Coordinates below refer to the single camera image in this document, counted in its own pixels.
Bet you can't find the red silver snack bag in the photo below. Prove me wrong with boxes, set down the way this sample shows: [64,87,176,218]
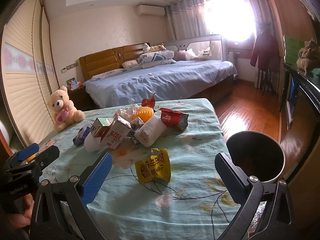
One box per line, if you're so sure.
[160,108,189,132]

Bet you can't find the pink white plastic bag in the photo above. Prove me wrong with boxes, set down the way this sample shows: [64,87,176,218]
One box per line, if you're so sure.
[114,104,140,122]

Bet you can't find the orange foam fruit net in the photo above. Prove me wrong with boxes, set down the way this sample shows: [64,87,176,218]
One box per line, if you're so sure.
[132,106,154,123]

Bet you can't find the black round trash bin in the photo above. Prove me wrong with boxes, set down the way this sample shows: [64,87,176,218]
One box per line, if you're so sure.
[226,131,286,183]

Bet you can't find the person's left hand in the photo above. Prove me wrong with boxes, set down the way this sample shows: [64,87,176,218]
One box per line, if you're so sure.
[1,194,35,239]

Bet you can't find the blue crumpled plastic wrapper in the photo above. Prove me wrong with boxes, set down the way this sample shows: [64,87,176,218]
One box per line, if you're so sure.
[73,126,90,146]

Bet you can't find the cream teddy bear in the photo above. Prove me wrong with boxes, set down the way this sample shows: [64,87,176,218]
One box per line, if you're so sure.
[47,86,86,132]

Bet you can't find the green white milk carton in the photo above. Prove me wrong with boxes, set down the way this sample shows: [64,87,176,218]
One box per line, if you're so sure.
[90,118,112,138]

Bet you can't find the red white 1928 carton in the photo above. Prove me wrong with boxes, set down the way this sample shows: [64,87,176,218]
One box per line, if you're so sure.
[100,115,131,150]

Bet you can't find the wooden nightstand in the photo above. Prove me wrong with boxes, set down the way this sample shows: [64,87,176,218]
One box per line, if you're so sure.
[68,86,94,111]

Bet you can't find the yellow snack packet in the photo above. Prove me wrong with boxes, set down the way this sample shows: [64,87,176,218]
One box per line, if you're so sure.
[135,148,171,184]

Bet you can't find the mint floral bedsheet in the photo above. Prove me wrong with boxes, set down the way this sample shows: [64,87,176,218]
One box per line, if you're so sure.
[38,97,251,240]

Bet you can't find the framed photo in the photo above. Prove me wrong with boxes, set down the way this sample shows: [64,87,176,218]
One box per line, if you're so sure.
[66,77,79,91]

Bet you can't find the white crumpled paper bag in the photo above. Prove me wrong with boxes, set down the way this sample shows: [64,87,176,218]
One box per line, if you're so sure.
[134,115,167,147]

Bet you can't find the sliding wardrobe doors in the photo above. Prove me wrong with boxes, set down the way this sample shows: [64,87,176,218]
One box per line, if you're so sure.
[1,0,59,146]

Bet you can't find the wooden headboard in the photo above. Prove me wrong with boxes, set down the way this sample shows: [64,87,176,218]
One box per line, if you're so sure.
[79,43,144,81]

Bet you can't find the dark tv cabinet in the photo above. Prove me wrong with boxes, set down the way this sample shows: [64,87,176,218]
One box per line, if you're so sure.
[279,64,319,182]

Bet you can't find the small crumpled red wrapper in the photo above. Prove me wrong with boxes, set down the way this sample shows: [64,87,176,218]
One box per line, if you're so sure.
[141,93,156,108]

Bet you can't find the blue bed cover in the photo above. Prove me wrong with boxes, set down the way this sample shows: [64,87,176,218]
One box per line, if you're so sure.
[84,60,238,108]

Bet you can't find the white flat pillow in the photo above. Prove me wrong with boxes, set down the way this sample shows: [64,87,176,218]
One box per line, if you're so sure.
[121,60,139,69]

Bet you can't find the dark red hanging coat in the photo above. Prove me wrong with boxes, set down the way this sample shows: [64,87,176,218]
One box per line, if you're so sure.
[250,29,279,72]

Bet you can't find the pink plush on bed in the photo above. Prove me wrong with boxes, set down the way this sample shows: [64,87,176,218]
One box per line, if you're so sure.
[174,49,196,61]

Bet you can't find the brown plush on shelf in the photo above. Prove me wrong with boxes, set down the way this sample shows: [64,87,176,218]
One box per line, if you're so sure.
[296,40,319,73]

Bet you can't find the blue white patterned pillow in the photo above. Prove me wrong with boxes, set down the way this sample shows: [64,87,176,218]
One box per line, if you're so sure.
[137,50,176,68]

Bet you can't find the white plush toy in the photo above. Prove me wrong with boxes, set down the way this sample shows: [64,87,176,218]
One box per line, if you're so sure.
[143,43,151,53]

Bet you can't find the green box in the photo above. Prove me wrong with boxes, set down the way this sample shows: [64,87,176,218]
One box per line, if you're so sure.
[284,35,304,66]

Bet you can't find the yellow plush toy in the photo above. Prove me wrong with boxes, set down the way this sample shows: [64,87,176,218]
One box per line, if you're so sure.
[149,44,166,52]

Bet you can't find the grey curtain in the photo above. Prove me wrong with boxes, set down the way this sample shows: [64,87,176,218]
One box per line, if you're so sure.
[165,0,209,40]

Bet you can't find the white air conditioner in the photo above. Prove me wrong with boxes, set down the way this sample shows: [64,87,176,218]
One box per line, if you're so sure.
[137,4,165,17]

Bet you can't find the grey bed guard rail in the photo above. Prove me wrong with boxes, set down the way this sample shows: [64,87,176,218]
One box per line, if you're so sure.
[164,34,228,61]

